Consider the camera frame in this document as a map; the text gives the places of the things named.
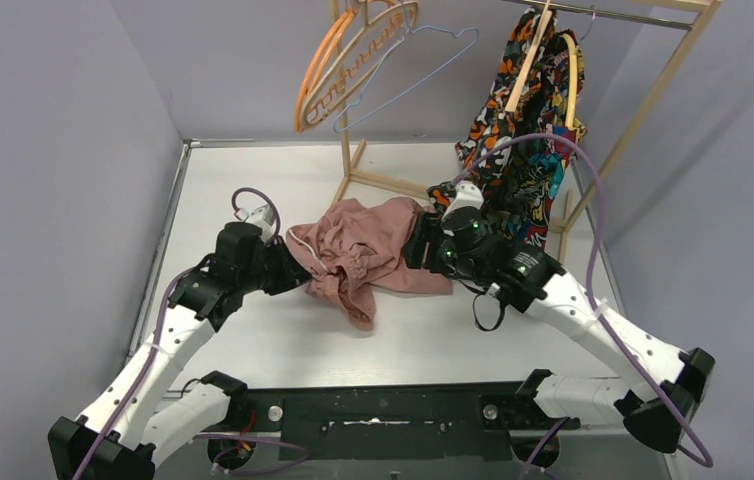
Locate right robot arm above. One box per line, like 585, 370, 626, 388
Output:
402, 207, 715, 454

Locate blue wire hanger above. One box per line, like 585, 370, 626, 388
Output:
333, 1, 480, 134

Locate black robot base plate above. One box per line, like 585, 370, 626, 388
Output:
217, 381, 556, 461

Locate orange camouflage shorts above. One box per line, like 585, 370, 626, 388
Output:
427, 8, 555, 213

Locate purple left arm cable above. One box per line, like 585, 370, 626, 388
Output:
70, 187, 282, 480

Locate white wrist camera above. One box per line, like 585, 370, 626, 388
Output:
443, 181, 484, 218
234, 204, 279, 243

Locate pink shorts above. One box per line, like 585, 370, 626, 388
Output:
284, 197, 453, 332

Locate colourful comic print shorts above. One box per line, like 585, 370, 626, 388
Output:
485, 25, 585, 247

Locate curved wooden hanger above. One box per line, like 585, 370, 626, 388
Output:
561, 33, 579, 130

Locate straight wooden hanger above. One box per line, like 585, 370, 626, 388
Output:
505, 0, 552, 113

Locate orange plastic hanger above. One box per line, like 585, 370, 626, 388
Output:
292, 0, 392, 134

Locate beige notched wooden hanger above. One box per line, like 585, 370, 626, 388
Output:
299, 0, 420, 130

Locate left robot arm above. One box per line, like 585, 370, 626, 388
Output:
48, 219, 310, 479

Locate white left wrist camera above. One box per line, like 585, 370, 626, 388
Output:
234, 204, 279, 243

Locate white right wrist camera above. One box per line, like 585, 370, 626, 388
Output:
443, 181, 484, 218

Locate wooden clothes rack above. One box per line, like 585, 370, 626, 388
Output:
327, 0, 724, 266

